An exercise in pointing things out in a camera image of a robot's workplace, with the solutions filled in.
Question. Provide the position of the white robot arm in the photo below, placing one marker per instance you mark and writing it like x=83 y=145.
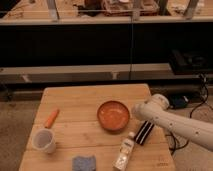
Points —
x=154 y=110

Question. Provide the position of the orange ceramic bowl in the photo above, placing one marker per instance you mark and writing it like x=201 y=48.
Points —
x=113 y=116

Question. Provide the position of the wooden table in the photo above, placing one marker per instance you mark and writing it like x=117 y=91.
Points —
x=76 y=129

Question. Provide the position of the orange carrot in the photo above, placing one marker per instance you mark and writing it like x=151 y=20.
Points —
x=51 y=118

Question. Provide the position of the black white striped box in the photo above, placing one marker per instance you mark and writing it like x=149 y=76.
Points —
x=143 y=132

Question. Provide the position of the white plastic bottle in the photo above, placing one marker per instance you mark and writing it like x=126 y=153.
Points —
x=124 y=153

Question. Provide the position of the black equipment box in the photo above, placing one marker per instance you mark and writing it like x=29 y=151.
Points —
x=190 y=63

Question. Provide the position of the blue sponge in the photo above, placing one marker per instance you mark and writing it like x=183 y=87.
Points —
x=81 y=163

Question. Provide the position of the white plastic cup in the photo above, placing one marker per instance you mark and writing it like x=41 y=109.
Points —
x=43 y=140

